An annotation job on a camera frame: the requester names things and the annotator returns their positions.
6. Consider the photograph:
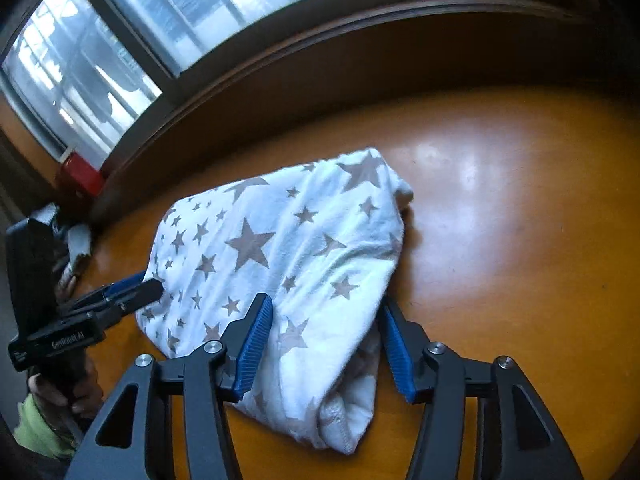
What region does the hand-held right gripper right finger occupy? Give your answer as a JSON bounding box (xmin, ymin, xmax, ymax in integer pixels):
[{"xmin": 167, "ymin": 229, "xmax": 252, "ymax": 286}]
[{"xmin": 380, "ymin": 297, "xmax": 583, "ymax": 480}]

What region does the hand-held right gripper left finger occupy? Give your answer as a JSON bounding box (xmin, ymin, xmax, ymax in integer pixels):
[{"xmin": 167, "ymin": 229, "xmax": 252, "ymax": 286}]
[{"xmin": 65, "ymin": 292, "xmax": 275, "ymax": 480}]

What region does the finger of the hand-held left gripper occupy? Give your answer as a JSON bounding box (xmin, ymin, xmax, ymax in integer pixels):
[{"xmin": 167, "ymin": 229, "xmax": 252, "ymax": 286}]
[
  {"xmin": 60, "ymin": 270, "xmax": 147, "ymax": 312},
  {"xmin": 94, "ymin": 278, "xmax": 165, "ymax": 329}
]

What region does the white star-printed garment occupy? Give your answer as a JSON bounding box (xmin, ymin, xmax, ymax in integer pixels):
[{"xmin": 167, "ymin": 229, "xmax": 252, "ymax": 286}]
[{"xmin": 135, "ymin": 147, "xmax": 415, "ymax": 456}]

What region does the stack of folded clothes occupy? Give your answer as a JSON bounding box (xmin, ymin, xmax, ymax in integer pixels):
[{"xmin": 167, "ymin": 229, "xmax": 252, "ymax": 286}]
[{"xmin": 30, "ymin": 204, "xmax": 78, "ymax": 297}]

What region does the person's left hand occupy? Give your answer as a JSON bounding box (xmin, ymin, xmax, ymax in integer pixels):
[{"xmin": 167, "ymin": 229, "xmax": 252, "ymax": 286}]
[{"xmin": 27, "ymin": 355, "xmax": 104, "ymax": 421}]

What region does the grey folded garment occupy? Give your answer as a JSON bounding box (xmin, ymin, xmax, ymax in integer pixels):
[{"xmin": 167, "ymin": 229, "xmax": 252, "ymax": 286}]
[{"xmin": 67, "ymin": 224, "xmax": 92, "ymax": 261}]

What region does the red box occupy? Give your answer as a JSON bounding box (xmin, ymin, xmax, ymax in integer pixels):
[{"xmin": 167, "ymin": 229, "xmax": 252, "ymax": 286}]
[{"xmin": 55, "ymin": 151, "xmax": 107, "ymax": 196}]

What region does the wooden window sill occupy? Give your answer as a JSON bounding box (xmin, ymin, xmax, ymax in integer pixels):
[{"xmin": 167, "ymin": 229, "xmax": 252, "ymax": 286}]
[{"xmin": 90, "ymin": 0, "xmax": 601, "ymax": 211}]

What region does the window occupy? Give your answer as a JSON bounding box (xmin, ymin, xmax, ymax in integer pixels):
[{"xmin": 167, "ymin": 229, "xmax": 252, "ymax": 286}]
[{"xmin": 0, "ymin": 0, "xmax": 536, "ymax": 171}]

